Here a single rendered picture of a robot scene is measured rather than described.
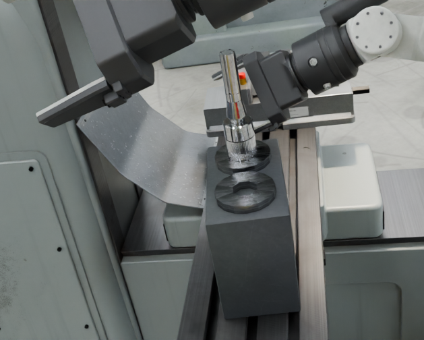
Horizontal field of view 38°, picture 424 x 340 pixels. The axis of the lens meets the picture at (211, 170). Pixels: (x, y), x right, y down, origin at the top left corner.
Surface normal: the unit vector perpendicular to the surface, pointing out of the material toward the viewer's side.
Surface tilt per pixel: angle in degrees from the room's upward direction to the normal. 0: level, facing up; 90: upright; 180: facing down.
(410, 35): 65
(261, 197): 0
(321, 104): 90
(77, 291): 88
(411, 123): 0
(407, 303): 90
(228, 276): 90
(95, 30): 52
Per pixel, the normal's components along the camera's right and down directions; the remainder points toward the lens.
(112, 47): -0.24, -0.09
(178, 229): -0.11, 0.54
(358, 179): -0.15, -0.84
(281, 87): -0.35, 0.15
